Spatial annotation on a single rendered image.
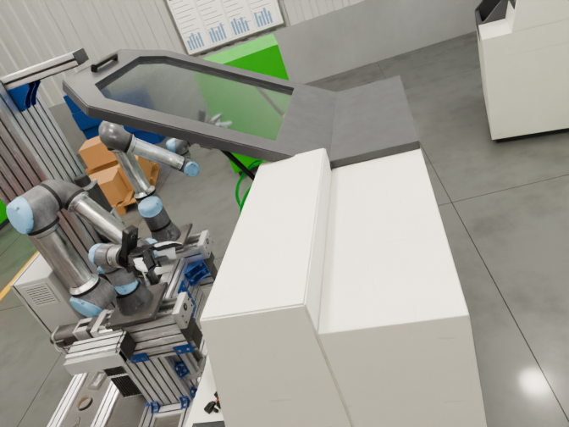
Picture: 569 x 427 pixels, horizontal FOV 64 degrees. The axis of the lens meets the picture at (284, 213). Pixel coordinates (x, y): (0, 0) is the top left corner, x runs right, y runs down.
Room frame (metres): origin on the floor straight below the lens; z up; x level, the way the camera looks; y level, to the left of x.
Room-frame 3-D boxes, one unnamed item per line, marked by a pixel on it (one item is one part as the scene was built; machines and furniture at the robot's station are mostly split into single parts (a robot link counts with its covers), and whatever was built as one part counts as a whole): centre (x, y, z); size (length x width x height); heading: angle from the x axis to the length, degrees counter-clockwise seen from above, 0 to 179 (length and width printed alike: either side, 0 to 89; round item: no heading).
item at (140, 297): (1.65, 0.73, 1.09); 0.15 x 0.15 x 0.10
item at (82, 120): (8.12, 2.11, 0.61); 1.26 x 0.48 x 1.22; 77
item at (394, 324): (1.28, -0.33, 0.75); 1.40 x 0.28 x 1.50; 162
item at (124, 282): (1.40, 0.60, 1.34); 0.11 x 0.08 x 0.11; 141
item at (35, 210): (1.55, 0.82, 1.41); 0.15 x 0.12 x 0.55; 141
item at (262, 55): (5.44, -0.12, 0.65); 0.95 x 0.86 x 1.30; 85
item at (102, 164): (5.88, 1.91, 0.39); 1.20 x 0.85 x 0.79; 179
